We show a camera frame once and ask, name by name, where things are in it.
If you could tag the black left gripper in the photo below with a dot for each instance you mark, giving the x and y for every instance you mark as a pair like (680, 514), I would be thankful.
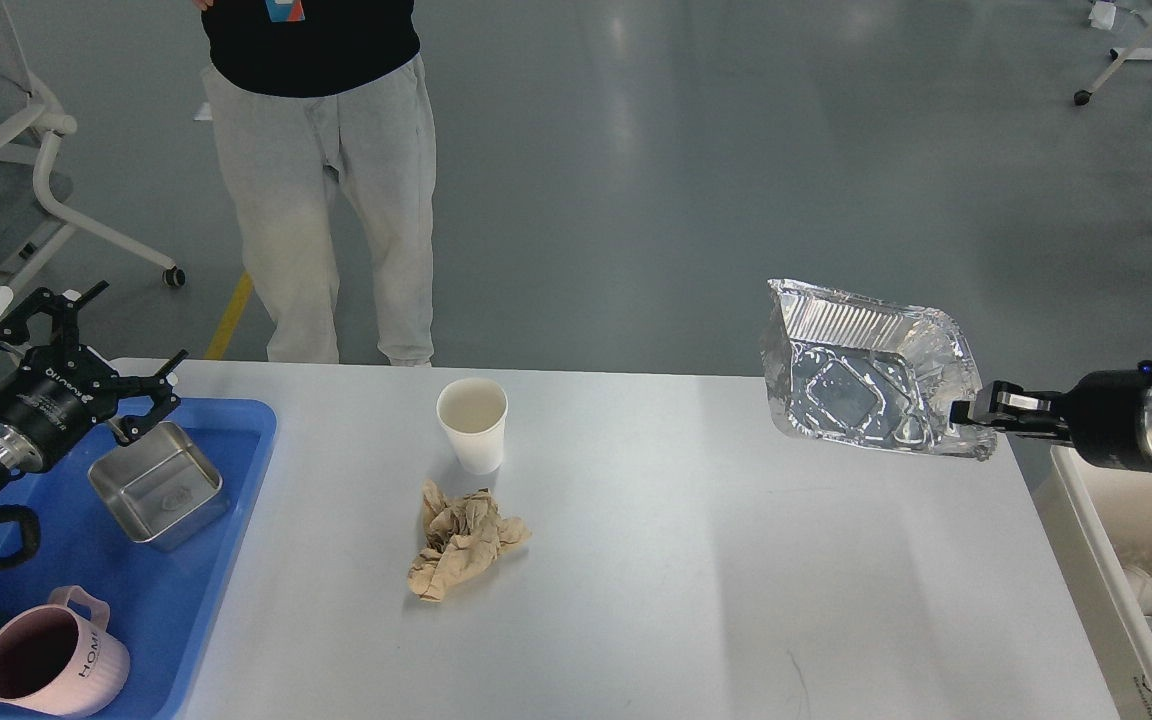
(36, 410)

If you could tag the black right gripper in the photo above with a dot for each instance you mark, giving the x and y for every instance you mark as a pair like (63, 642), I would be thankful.
(1106, 417)

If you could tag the stainless steel rectangular container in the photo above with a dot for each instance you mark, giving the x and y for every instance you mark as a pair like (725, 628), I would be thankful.
(162, 490)

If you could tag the aluminium foil tray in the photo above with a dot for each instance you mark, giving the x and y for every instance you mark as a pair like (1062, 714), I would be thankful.
(868, 373)

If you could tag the pink ceramic mug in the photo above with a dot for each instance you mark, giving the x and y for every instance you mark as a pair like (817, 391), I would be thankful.
(60, 659)

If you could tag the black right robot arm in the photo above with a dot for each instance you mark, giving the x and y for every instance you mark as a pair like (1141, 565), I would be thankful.
(1106, 417)

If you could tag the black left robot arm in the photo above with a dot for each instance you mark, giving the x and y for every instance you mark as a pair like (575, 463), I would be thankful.
(46, 321)

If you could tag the white plastic bin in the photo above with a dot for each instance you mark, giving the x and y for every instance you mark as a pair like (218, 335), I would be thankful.
(1097, 520)

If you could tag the white cup in bin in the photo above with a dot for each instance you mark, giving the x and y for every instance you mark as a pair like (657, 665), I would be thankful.
(1140, 586)

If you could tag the person in grey trousers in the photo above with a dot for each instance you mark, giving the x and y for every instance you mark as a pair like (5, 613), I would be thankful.
(311, 100)

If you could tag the white paper cup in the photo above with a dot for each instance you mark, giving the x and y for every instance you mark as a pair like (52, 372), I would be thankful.
(472, 412)

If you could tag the crumpled brown paper napkin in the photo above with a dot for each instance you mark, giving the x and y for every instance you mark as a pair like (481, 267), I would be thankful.
(464, 536)

